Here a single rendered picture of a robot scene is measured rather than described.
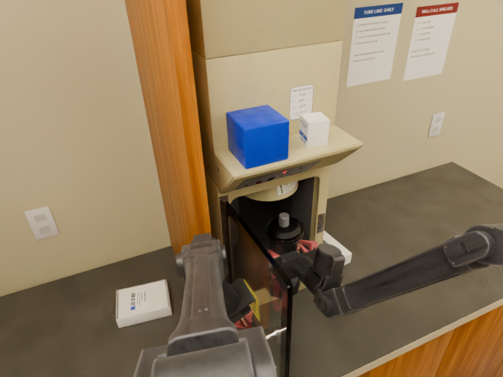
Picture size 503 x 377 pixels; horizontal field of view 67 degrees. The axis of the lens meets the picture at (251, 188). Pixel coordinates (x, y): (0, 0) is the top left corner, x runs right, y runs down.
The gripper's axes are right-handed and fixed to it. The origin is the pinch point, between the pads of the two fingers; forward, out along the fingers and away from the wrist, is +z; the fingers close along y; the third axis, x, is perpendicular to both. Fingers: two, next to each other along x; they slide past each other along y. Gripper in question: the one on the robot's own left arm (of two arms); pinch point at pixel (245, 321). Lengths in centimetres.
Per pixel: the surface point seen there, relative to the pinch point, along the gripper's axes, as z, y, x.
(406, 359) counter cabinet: 59, -30, 6
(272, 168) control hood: -22.4, -23.4, -10.6
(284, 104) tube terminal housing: -26.3, -35.2, -22.0
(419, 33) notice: 9, -110, -63
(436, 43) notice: 17, -118, -62
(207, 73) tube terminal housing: -42, -23, -22
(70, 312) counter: 8, 47, -46
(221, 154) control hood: -26.0, -16.9, -20.3
